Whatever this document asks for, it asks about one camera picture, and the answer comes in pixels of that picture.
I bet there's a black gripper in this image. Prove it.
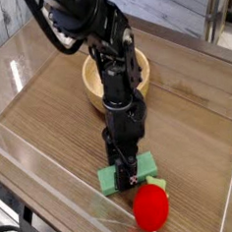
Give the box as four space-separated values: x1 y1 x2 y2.
101 89 146 192

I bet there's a green rectangular block stick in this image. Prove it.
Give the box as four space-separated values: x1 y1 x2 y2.
97 151 158 196

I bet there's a red felt strawberry toy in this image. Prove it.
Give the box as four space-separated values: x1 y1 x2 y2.
133 176 170 232

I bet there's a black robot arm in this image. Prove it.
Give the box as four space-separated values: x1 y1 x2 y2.
44 0 146 192

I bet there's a wooden brown bowl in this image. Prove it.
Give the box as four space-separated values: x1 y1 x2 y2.
82 48 150 114

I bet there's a black cable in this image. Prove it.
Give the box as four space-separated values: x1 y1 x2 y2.
22 0 85 59

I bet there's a metal chair frame background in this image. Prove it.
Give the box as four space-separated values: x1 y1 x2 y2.
203 0 232 44

